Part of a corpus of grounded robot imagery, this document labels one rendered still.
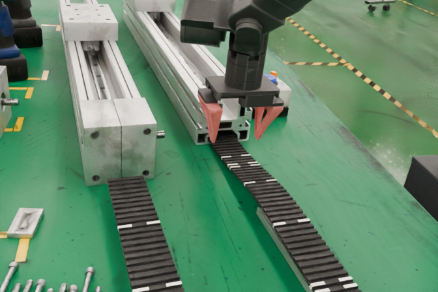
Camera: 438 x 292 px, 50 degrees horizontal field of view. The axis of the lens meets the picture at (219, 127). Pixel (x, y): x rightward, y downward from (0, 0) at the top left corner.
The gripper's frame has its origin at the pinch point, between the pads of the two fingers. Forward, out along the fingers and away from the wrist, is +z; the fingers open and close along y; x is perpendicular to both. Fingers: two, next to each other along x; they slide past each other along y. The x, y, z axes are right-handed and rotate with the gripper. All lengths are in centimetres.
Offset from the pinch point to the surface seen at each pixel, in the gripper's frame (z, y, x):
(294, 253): 1.0, 2.5, 26.3
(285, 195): 1.2, -1.6, 15.5
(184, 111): 1.6, 5.0, -12.9
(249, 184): 1.6, 1.9, 11.5
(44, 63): 5, 29, -47
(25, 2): -6, 32, -61
